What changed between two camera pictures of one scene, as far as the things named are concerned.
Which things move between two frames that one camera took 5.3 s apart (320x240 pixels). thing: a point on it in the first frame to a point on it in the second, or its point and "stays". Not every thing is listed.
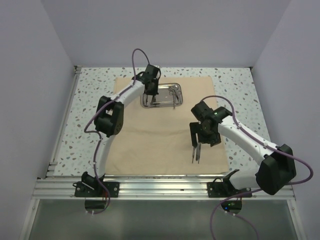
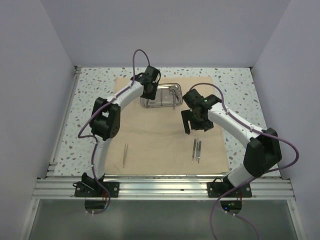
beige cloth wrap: (157, 141) stays
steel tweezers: (153, 100) to (125, 149)
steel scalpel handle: (194, 151) stays
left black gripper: (154, 92) stays
